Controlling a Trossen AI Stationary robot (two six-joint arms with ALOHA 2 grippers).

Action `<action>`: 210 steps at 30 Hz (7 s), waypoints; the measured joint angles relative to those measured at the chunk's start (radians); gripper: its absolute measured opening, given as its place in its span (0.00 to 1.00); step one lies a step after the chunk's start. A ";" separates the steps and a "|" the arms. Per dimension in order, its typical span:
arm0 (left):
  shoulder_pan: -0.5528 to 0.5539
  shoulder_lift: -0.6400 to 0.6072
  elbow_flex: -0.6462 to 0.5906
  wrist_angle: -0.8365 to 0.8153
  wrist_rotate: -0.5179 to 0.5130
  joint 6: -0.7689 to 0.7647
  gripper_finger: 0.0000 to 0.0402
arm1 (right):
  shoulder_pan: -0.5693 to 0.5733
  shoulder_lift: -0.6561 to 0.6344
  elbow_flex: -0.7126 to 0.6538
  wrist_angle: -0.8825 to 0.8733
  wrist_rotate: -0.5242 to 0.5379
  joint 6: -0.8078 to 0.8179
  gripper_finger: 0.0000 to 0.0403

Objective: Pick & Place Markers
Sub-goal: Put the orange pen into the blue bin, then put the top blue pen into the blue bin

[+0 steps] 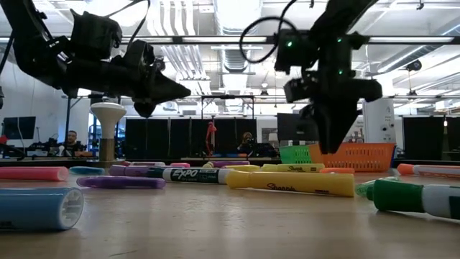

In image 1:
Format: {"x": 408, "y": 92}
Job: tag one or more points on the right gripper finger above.
{"x": 325, "y": 122}
{"x": 343, "y": 122}

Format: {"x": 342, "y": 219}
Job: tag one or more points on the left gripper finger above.
{"x": 167, "y": 86}
{"x": 169, "y": 98}

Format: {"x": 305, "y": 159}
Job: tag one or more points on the yellow Sharpie highlighter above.
{"x": 287, "y": 183}
{"x": 287, "y": 168}

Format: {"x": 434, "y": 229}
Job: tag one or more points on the green marker cap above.
{"x": 362, "y": 187}

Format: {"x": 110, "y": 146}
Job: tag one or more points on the pink highlighter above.
{"x": 179, "y": 165}
{"x": 32, "y": 173}

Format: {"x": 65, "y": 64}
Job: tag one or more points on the pink and white marker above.
{"x": 147, "y": 163}

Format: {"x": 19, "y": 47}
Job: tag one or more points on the yellow marker cap piece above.
{"x": 207, "y": 165}

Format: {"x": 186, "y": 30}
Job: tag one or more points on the EXPO dry erase marker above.
{"x": 190, "y": 175}

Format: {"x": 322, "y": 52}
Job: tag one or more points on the purple highlighter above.
{"x": 125, "y": 171}
{"x": 230, "y": 163}

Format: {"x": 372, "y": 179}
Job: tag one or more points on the green and white marker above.
{"x": 395, "y": 196}

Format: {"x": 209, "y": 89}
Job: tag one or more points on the slim yellow highlighter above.
{"x": 244, "y": 168}

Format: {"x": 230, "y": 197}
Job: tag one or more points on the light blue marker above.
{"x": 86, "y": 170}

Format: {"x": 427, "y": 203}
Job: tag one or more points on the translucent purple pen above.
{"x": 118, "y": 182}

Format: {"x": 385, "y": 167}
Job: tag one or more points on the orange and white marker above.
{"x": 431, "y": 171}

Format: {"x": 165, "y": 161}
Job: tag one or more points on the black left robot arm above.
{"x": 32, "y": 46}

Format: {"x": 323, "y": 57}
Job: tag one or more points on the black ceiling spotlight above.
{"x": 160, "y": 64}
{"x": 414, "y": 65}

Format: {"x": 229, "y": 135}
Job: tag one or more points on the black computer monitor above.
{"x": 294, "y": 126}
{"x": 18, "y": 127}

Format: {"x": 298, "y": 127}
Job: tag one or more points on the white mushroom-shaped lamp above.
{"x": 108, "y": 115}

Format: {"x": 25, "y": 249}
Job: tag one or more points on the orange plastic basket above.
{"x": 370, "y": 156}

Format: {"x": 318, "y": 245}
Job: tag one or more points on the green plastic basket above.
{"x": 294, "y": 154}

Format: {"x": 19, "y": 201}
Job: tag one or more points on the blue plastic basket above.
{"x": 392, "y": 154}

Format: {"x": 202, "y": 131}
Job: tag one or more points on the person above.
{"x": 73, "y": 138}
{"x": 247, "y": 144}

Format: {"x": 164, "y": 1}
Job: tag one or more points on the light blue highlighter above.
{"x": 36, "y": 208}

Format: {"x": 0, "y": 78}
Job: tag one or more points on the black partition wall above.
{"x": 158, "y": 138}
{"x": 409, "y": 133}

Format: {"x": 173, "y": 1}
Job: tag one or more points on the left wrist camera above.
{"x": 95, "y": 36}

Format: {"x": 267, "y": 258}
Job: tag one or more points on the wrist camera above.
{"x": 95, "y": 36}
{"x": 294, "y": 54}

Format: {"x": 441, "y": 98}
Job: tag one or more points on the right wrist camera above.
{"x": 294, "y": 54}

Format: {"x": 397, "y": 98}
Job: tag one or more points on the black background rig frame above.
{"x": 226, "y": 96}

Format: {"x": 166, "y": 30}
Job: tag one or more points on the silver ceiling duct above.
{"x": 237, "y": 11}

